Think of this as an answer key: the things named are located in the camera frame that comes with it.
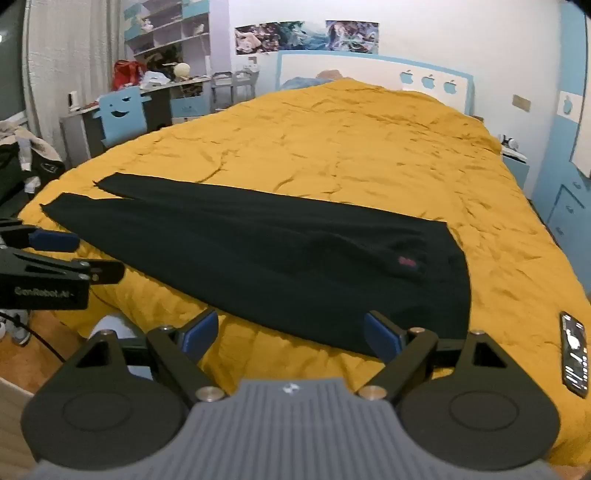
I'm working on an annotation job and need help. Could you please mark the white and blue headboard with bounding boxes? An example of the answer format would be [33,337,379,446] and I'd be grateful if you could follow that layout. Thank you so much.
[276,50,475,123]

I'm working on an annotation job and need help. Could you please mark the wooden bed frame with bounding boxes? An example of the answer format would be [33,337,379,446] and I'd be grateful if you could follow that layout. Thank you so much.
[0,376,37,480]

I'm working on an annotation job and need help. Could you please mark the blue chair with face cutout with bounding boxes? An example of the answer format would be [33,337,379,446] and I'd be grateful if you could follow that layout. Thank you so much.
[98,87,147,148]

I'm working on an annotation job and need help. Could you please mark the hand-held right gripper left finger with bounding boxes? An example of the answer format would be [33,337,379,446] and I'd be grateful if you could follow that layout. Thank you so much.
[69,308,226,408]

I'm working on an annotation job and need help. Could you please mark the black remote control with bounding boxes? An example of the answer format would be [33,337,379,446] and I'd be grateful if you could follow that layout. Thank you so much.
[560,311,591,398]

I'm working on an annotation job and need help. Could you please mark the grey shoe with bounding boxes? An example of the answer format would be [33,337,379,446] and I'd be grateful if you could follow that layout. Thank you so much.
[0,310,31,346]

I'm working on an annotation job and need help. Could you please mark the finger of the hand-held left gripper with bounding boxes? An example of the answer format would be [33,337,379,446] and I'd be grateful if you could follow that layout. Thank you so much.
[0,219,81,253]
[0,249,126,285]

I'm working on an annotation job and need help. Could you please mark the white and blue shelf unit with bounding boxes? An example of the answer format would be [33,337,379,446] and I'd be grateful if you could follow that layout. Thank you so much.
[122,0,213,62]

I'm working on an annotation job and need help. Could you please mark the black pants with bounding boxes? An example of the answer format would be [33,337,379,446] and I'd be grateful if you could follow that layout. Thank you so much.
[41,173,471,357]

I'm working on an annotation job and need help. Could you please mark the white curtain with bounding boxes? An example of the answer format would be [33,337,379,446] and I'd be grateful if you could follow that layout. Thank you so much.
[23,0,123,158]

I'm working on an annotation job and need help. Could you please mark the black cable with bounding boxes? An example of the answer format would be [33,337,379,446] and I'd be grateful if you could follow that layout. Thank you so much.
[0,311,71,366]

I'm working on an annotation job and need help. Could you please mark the yellow blanket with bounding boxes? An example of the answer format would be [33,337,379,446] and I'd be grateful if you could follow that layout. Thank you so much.
[18,78,591,467]

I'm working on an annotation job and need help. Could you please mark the blue wardrobe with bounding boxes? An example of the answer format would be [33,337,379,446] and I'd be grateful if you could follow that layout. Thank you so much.
[531,0,591,266]

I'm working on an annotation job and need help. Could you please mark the grey desk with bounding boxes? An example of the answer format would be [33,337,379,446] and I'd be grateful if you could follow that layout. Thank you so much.
[60,76,213,162]

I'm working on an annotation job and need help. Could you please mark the wall poster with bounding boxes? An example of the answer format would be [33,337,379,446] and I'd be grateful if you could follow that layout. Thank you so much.
[325,20,380,55]
[235,22,329,56]

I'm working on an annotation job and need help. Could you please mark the blue nightstand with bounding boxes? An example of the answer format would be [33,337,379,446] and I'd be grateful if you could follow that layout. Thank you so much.
[501,145,531,191]

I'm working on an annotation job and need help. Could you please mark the white board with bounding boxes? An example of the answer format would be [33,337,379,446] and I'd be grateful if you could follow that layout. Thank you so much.
[570,88,591,178]

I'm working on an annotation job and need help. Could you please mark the grey metal chair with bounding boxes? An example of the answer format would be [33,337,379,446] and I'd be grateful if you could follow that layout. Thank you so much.
[211,68,259,112]

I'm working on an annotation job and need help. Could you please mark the red bag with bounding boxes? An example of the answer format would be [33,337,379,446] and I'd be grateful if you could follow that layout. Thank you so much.
[113,60,147,90]

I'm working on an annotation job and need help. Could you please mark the pile of clothes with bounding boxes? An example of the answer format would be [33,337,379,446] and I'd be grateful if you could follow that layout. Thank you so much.
[0,117,65,206]

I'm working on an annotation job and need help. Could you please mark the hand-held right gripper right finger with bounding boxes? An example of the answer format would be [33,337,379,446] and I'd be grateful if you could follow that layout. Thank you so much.
[355,311,509,407]

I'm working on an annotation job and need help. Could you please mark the blue pillow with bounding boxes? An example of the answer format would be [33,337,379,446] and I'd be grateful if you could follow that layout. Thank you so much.
[281,69,352,91]

